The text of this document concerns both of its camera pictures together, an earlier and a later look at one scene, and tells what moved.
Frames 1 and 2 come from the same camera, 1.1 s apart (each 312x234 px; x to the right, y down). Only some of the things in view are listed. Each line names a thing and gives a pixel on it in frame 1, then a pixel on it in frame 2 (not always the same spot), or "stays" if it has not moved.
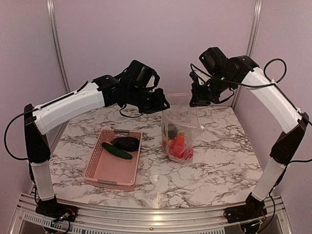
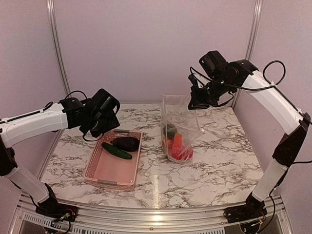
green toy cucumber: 117,151 stays
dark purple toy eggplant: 128,144 stays
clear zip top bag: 180,126 stays
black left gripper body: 146,103 → 99,125
